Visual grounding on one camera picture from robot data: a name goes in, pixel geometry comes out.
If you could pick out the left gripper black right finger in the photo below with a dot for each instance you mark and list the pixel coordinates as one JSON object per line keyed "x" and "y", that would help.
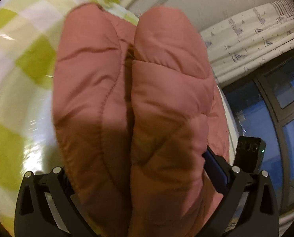
{"x": 248, "y": 206}

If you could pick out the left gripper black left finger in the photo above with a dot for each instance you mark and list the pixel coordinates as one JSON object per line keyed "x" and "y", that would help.
{"x": 45, "y": 207}

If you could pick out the red-brown quilted jacket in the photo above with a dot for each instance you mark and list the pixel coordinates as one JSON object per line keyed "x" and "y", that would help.
{"x": 134, "y": 109}

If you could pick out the dark framed window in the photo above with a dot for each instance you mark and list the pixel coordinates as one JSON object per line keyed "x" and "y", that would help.
{"x": 262, "y": 104}

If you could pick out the cream nautical print curtain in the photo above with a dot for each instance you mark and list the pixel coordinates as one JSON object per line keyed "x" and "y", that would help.
{"x": 242, "y": 43}

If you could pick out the green white checkered bed sheet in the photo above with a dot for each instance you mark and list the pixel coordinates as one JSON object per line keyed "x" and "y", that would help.
{"x": 29, "y": 37}

